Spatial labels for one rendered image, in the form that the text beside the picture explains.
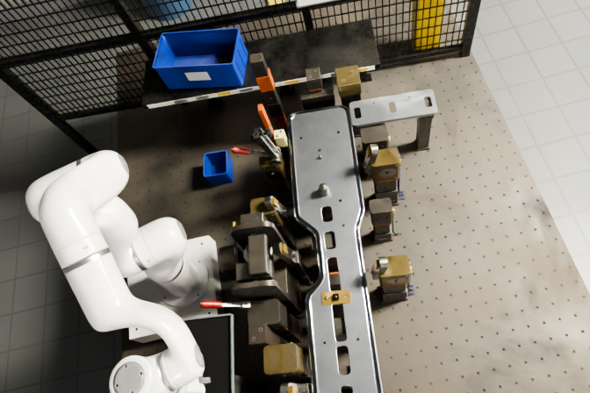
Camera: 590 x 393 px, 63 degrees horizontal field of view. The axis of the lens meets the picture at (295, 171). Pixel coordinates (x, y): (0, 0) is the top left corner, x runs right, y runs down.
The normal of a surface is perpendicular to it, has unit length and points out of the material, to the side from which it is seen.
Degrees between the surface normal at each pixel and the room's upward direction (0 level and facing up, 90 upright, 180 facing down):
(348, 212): 0
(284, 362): 0
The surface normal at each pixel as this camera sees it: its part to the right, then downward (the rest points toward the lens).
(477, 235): -0.18, -0.44
